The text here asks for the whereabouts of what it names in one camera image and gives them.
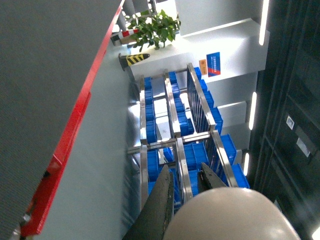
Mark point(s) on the stainless steel shelf rack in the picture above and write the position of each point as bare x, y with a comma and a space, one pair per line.
213, 141

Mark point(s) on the red white traffic cone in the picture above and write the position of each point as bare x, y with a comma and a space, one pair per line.
123, 37

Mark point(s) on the yellow black striped bollard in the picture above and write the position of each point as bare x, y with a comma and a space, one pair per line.
129, 60

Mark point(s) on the green potted plant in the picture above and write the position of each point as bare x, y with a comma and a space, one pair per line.
154, 29

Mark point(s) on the beige plastic dustpan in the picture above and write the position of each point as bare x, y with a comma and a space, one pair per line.
230, 213

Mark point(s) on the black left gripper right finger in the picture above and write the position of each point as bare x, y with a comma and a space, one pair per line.
207, 179

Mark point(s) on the orange wall sign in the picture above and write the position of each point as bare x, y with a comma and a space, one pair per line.
203, 66

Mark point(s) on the blue white wall sign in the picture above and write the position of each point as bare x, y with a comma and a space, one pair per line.
213, 64

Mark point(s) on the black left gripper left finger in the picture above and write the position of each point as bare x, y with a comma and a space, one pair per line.
157, 212

